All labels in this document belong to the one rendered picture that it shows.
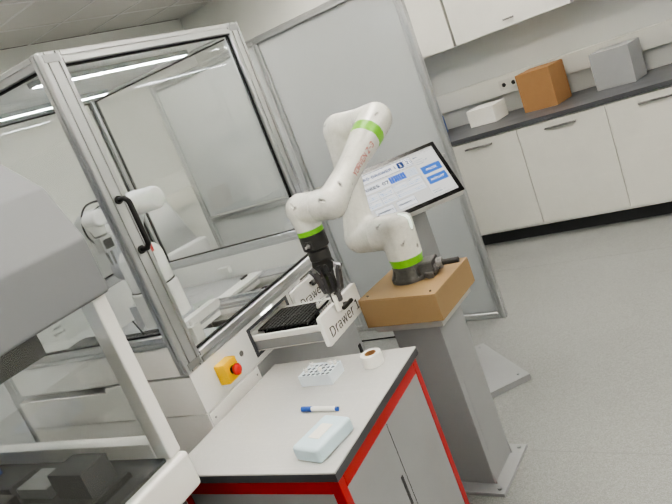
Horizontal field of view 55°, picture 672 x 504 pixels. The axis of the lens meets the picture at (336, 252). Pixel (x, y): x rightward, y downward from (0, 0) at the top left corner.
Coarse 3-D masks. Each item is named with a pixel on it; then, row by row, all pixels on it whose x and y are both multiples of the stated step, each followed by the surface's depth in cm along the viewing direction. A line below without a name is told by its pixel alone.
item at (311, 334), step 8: (296, 304) 251; (272, 312) 253; (264, 320) 247; (256, 328) 242; (296, 328) 225; (304, 328) 222; (312, 328) 221; (256, 336) 234; (264, 336) 232; (272, 336) 230; (280, 336) 229; (288, 336) 227; (296, 336) 225; (304, 336) 224; (312, 336) 222; (320, 336) 220; (256, 344) 235; (264, 344) 233; (272, 344) 231; (280, 344) 230; (288, 344) 228; (296, 344) 227
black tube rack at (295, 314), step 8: (304, 304) 245; (312, 304) 242; (280, 312) 247; (288, 312) 243; (296, 312) 240; (304, 312) 236; (272, 320) 242; (280, 320) 238; (288, 320) 235; (296, 320) 231; (304, 320) 228; (312, 320) 234; (264, 328) 237; (272, 328) 234; (280, 328) 239; (288, 328) 235
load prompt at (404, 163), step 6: (396, 162) 310; (402, 162) 309; (408, 162) 309; (384, 168) 308; (390, 168) 308; (396, 168) 308; (402, 168) 308; (366, 174) 307; (372, 174) 307; (378, 174) 307; (384, 174) 307; (390, 174) 306; (366, 180) 306; (372, 180) 305
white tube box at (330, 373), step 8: (312, 368) 213; (328, 368) 208; (336, 368) 207; (304, 376) 209; (312, 376) 207; (320, 376) 205; (328, 376) 204; (336, 376) 206; (304, 384) 210; (312, 384) 208; (320, 384) 207; (328, 384) 205
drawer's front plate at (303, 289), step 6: (300, 282) 266; (306, 282) 267; (294, 288) 261; (300, 288) 262; (306, 288) 266; (312, 288) 270; (318, 288) 274; (294, 294) 258; (300, 294) 262; (306, 294) 265; (312, 294) 269; (318, 294) 273; (294, 300) 258; (300, 300) 261; (306, 300) 264; (312, 300) 268
